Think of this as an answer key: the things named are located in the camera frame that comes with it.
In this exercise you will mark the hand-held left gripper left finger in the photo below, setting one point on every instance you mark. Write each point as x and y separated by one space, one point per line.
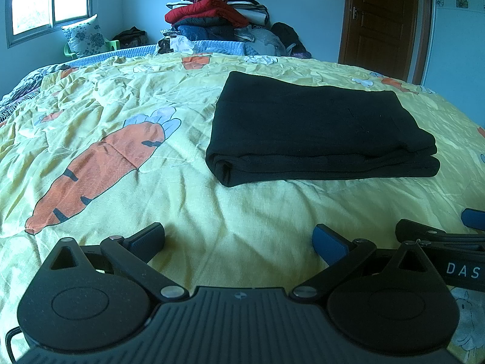
149 237

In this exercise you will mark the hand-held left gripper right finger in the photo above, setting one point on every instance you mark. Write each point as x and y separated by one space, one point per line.
329 245

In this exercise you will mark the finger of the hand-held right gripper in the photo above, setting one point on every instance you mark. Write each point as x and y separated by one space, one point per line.
473 219
424 231

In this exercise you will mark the black pants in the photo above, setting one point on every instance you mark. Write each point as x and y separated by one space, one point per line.
322 129

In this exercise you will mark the yellow printed bed sheet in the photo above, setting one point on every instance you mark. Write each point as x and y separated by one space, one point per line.
159 197

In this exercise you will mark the black white patterned cloth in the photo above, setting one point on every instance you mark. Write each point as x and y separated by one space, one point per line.
172 44

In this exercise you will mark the grey patterned quilt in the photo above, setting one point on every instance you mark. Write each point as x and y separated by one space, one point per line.
22 85

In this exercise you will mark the dark bag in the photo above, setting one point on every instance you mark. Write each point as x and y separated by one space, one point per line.
130 38

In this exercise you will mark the green plastic chair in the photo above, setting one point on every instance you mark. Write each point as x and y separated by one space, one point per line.
68 52

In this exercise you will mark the blue quilted blanket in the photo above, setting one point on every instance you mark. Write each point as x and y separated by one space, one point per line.
219 46

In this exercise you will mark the floral pillow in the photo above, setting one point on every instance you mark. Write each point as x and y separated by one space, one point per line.
85 36

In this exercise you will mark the black backpack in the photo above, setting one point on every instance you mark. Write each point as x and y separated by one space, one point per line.
288 36

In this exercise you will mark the grey bag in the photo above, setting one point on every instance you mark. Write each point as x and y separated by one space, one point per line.
265 41

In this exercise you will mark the brown wooden door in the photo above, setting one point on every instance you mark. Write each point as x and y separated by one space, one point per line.
382 19

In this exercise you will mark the pile of folded clothes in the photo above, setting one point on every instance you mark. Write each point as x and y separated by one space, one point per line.
212 11

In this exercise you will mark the window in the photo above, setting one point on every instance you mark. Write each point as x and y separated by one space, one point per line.
49 0

